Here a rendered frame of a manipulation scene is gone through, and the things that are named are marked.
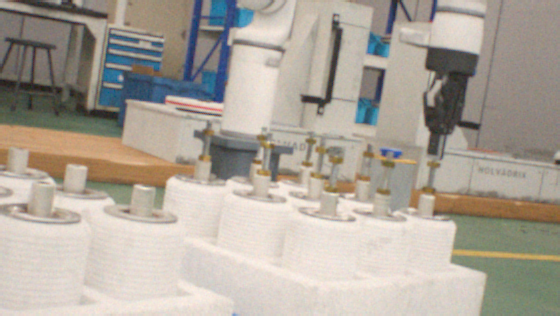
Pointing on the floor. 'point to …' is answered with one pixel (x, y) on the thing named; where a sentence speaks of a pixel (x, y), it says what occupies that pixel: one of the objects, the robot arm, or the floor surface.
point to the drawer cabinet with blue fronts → (151, 47)
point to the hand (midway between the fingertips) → (436, 146)
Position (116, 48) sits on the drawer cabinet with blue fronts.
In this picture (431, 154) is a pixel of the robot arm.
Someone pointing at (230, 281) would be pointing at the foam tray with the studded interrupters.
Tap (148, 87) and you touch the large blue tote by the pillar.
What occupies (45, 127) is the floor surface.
